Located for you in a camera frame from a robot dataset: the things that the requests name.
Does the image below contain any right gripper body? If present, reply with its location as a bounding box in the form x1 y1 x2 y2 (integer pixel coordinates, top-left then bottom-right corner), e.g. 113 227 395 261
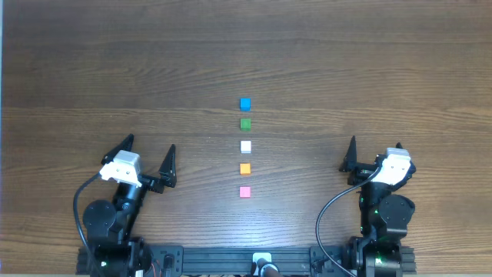
347 162 381 187

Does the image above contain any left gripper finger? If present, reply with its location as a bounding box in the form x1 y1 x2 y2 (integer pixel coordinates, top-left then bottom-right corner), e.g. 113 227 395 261
101 133 135 165
158 143 178 189

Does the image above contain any mounting rail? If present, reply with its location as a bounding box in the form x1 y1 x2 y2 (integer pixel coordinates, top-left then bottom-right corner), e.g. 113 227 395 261
76 245 418 277

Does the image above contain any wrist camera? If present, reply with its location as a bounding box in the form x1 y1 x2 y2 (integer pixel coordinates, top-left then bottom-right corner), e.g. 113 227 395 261
371 147 412 186
98 149 143 189

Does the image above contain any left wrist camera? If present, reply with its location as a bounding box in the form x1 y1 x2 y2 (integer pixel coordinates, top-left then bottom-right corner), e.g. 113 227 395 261
98 149 143 189

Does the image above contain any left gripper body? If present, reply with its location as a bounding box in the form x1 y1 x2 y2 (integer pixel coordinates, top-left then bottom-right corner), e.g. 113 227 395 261
138 173 167 194

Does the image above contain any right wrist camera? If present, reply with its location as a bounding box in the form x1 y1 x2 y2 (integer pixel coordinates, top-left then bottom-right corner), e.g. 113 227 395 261
371 147 412 186

